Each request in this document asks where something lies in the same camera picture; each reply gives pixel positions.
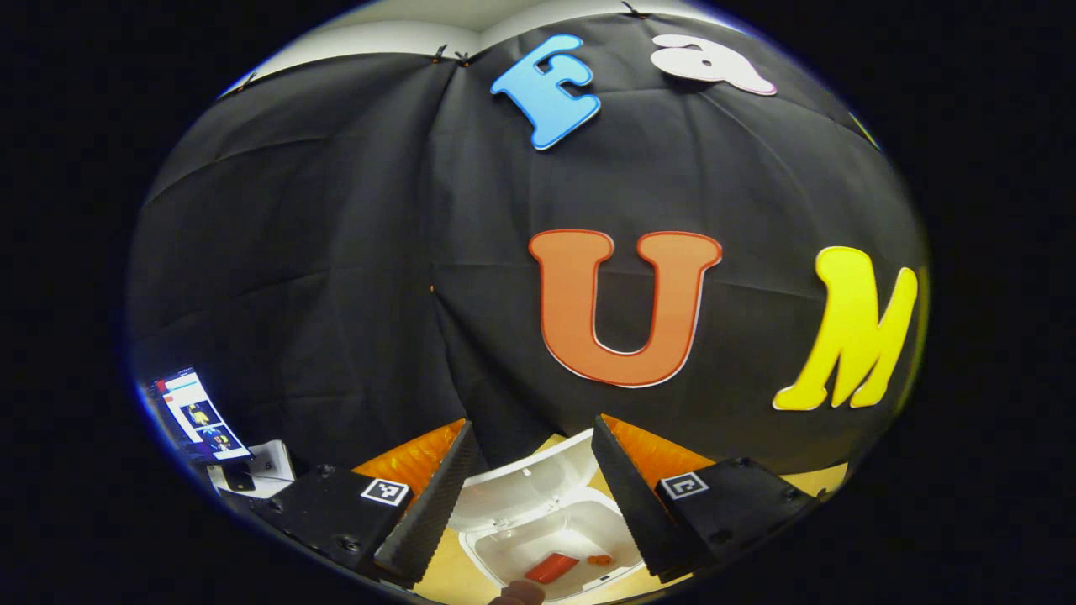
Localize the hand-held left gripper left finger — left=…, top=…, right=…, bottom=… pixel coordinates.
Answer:
left=220, top=418, right=476, bottom=589

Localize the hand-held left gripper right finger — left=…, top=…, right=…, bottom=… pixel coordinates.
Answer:
left=591, top=413, right=820, bottom=585

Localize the computer monitor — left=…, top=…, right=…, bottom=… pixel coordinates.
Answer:
left=150, top=367, right=251, bottom=463

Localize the white desktop garbage bin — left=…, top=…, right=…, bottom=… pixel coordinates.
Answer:
left=448, top=429, right=652, bottom=602

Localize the red pop can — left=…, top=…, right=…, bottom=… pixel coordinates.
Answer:
left=525, top=552, right=581, bottom=585

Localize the wooden desktop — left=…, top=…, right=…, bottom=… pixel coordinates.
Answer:
left=412, top=433, right=850, bottom=605

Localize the white side desk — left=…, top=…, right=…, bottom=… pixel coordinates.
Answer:
left=206, top=439, right=299, bottom=501

